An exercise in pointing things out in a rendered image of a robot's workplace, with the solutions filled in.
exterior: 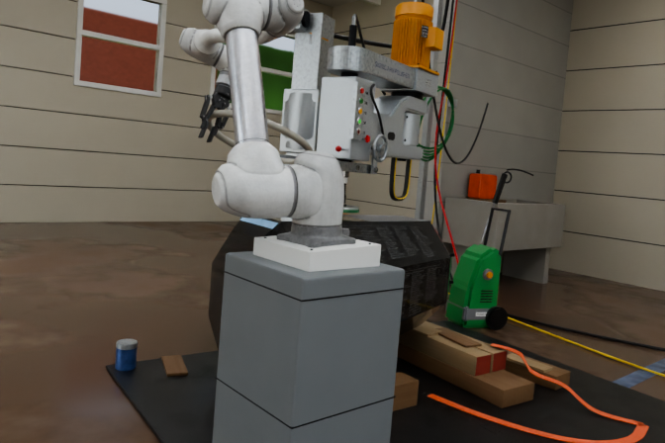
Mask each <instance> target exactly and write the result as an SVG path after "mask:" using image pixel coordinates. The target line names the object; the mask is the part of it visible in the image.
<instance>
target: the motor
mask: <svg viewBox="0 0 665 443"><path fill-rule="evenodd" d="M432 18H433V8H432V6H431V5H430V4H427V3H423V2H403V3H400V4H399V5H398V6H396V13H395V19H396V21H394V28H393V39H392V50H391V59H393V60H396V61H398V62H401V63H403V64H406V65H408V66H410V67H412V68H419V69H422V70H424V71H427V72H429V73H431V74H434V75H439V73H438V72H437V71H434V70H431V69H429V60H430V51H440V50H442V45H443V34H444V31H443V30H441V29H439V28H437V27H433V22H432Z"/></svg>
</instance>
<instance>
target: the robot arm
mask: <svg viewBox="0 0 665 443"><path fill-rule="evenodd" d="M202 11H203V14H204V16H205V18H206V19H207V20H208V21H209V22H210V23H211V24H213V25H216V26H217V29H212V30H206V29H205V30H197V29H193V28H187V29H185V30H183V32H182V34H181V36H180V39H179V44H180V47H181V48H182V49H183V50H184V51H185V52H186V53H187V54H189V55H191V56H192V57H194V58H196V59H198V60H200V61H202V62H204V63H206V64H209V65H212V66H214V67H215V68H217V69H218V70H219V71H220V73H219V76H218V79H217V81H216V85H217V86H216V88H215V91H214V94H213V95H212V96H211V95H205V102H204V105H203V108H202V111H201V114H200V118H201V119H202V125H201V127H200V129H201V131H200V134H199V136H198V138H201V137H204V134H205V132H206V129H207V127H208V124H209V122H208V120H209V119H210V117H211V115H212V114H213V112H214V111H215V109H216V108H217V109H218V110H224V109H225V108H227V110H233V120H234V131H235V142H236V146H234V147H233V149H232V150H231V151H230V153H229V154H228V158H227V164H223V165H221V166H220V167H219V168H218V170H217V171H216V173H215V175H214V177H213V180H212V195H213V199H214V202H215V204H216V205H217V206H218V207H219V208H220V209H221V210H222V211H224V212H226V213H228V214H231V215H234V216H237V217H241V218H247V219H278V218H291V219H292V226H291V231H290V232H285V233H280V234H277V239H279V240H285V241H289V242H293V243H297V244H301V245H305V246H307V247H311V248H318V247H322V246H332V245H341V244H354V243H356V239H355V238H353V237H349V229H348V228H342V227H341V223H342V215H343V205H344V182H343V175H342V171H341V168H340V165H339V162H338V160H337V159H336V158H335V156H334V155H333V154H330V153H324V152H317V151H310V150H308V151H305V152H303V153H301V154H299V155H298V156H297V157H296V158H295V160H294V164H293V165H289V166H284V164H283V162H282V160H281V158H280V156H279V153H278V150H277V149H276V148H275V147H274V146H272V145H271V144H270V143H269V137H268V127H267V119H266V110H265V100H264V91H263V82H262V73H261V63H260V54H259V44H267V43H270V42H272V41H274V40H276V39H279V38H282V37H284V36H285V35H287V34H289V33H291V32H292V31H293V30H294V29H295V28H296V27H297V26H298V25H299V23H300V22H301V20H302V18H303V15H304V1H303V0H203V5H202ZM224 44H226V45H224ZM231 99H232V108H230V100H231ZM210 100H212V105H211V107H210V109H209V111H208V112H207V110H208V107H209V104H210ZM206 113H207V114H206ZM227 120H228V118H227V117H223V119H222V117H220V118H216V122H215V126H214V127H212V129H211V131H210V134H209V136H208V139H207V142H212V140H213V137H214V135H216V134H217V132H218V130H220V129H223V128H224V127H225V125H226V123H227Z"/></svg>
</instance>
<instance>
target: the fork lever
mask: <svg viewBox="0 0 665 443"><path fill-rule="evenodd" d="M279 156H280V157H282V158H291V159H295V158H296V157H297V156H298V155H297V156H293V155H285V154H279ZM338 162H339V165H340V168H341V171H348V172H356V173H357V172H358V173H367V174H370V171H371V165H370V164H362V163H354V162H347V161H338Z"/></svg>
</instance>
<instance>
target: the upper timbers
mask: <svg viewBox="0 0 665 443"><path fill-rule="evenodd" d="M423 325H426V326H429V327H432V328H443V327H442V326H439V325H436V324H433V323H431V322H428V321H425V322H424V323H423ZM459 334H461V333H459ZM461 335H463V334H461ZM463 336H465V337H468V338H470V339H472V340H474V341H476V342H478V343H481V344H482V346H477V347H468V348H465V347H463V346H461V345H459V344H457V343H455V342H453V341H451V340H449V339H446V338H444V337H442V336H440V335H434V336H430V337H426V336H424V335H421V334H418V333H415V332H413V331H410V330H409V331H407V332H405V333H403V334H401V335H399V343H402V344H404V345H406V346H408V347H411V348H413V349H415V350H417V351H420V352H422V353H424V354H426V355H428V356H430V357H432V358H434V359H437V360H439V361H441V362H443V363H445V364H448V365H450V366H452V367H454V368H457V369H459V370H461V371H463V372H466V373H468V374H470V375H472V376H479V375H483V374H488V373H490V372H496V371H500V370H504V369H506V360H507V350H505V349H502V348H498V347H494V346H490V345H491V344H488V343H485V342H483V341H480V340H477V339H474V338H472V337H469V336H466V335H463Z"/></svg>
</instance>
